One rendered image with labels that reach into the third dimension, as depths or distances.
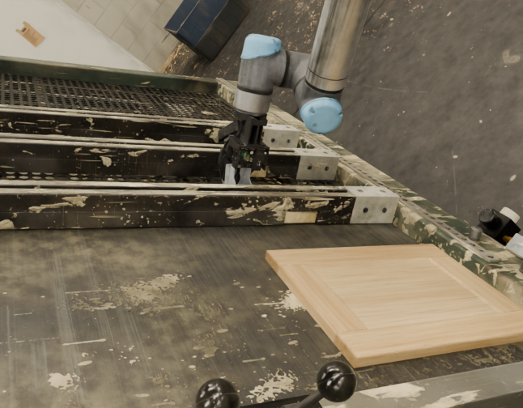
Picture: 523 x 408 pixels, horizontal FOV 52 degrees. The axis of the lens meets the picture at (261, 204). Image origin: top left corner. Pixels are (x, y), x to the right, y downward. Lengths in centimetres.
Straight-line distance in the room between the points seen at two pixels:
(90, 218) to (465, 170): 181
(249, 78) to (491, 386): 69
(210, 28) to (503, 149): 318
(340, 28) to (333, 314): 47
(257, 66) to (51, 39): 343
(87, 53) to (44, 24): 35
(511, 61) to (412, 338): 205
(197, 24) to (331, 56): 404
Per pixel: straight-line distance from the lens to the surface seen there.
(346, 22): 95
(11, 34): 443
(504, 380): 83
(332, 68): 98
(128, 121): 152
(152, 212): 105
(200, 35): 499
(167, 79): 234
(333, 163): 152
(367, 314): 90
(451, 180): 251
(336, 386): 52
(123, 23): 591
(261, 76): 110
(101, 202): 102
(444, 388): 76
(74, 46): 446
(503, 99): 264
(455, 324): 96
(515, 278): 114
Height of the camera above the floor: 185
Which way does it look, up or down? 34 degrees down
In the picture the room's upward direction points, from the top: 56 degrees counter-clockwise
